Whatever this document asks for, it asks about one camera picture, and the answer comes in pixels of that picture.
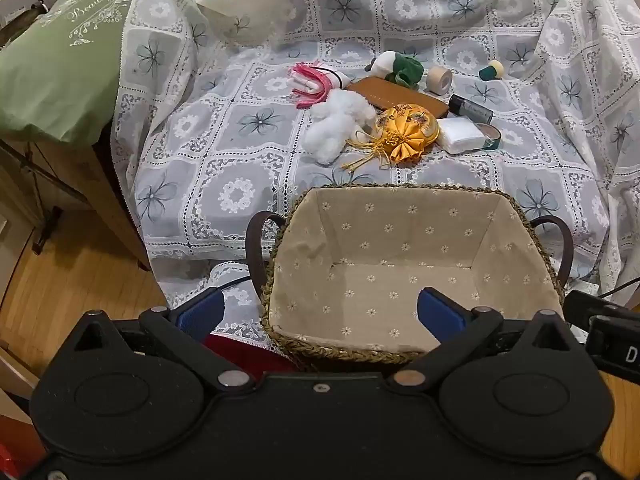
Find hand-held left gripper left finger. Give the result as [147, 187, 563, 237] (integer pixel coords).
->
[67, 287, 257, 394]

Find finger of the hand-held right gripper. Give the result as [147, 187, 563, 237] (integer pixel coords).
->
[564, 289, 640, 331]

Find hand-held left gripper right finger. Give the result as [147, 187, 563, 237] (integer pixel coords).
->
[389, 287, 585, 394]

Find woven basket with floral lining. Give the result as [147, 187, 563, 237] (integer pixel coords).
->
[245, 183, 575, 367]

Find white cotton pad pack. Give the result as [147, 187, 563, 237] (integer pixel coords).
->
[438, 116, 485, 154]

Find green tape roll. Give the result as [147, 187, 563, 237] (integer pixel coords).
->
[475, 122, 502, 151]

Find yellow embroidered tassel pouch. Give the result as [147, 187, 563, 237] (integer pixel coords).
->
[341, 103, 441, 173]

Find black tube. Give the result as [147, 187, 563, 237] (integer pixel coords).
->
[447, 94, 495, 124]

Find fluffy white plush toy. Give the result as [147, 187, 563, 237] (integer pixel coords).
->
[303, 89, 377, 166]

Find beige tape roll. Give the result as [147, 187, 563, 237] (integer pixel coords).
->
[425, 66, 454, 96]

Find white and green plush toy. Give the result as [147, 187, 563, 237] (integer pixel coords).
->
[364, 51, 426, 86]

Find pink and white bag stack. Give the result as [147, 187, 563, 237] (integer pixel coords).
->
[288, 61, 356, 110]

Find red cloth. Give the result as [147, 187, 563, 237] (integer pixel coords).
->
[202, 332, 301, 376]

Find grey floral lace blanket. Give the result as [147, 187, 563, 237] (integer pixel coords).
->
[112, 0, 640, 356]

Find wooden cabinet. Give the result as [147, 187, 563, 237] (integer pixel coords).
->
[0, 125, 151, 271]

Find white board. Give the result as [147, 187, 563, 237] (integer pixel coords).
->
[0, 347, 40, 401]

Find brown leather case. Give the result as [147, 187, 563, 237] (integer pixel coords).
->
[345, 77, 452, 120]

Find green embroidered pillow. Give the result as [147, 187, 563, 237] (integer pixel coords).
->
[0, 0, 151, 143]

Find cardboard box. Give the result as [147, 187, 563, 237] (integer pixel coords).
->
[0, 0, 48, 28]

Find black cable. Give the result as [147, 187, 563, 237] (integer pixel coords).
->
[597, 279, 640, 297]

